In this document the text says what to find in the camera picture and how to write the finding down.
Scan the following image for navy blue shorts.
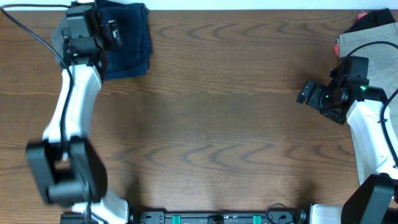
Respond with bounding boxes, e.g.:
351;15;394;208
95;0;152;81

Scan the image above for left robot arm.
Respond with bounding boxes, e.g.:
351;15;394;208
25;2;129;223

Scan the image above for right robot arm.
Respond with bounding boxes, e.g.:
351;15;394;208
90;11;397;223

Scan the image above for folded grey shorts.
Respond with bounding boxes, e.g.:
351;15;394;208
51;15;71;65

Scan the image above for beige khaki shorts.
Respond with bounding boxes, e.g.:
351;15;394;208
337;22;397;184

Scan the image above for black garment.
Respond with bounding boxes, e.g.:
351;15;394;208
344;8;396;34

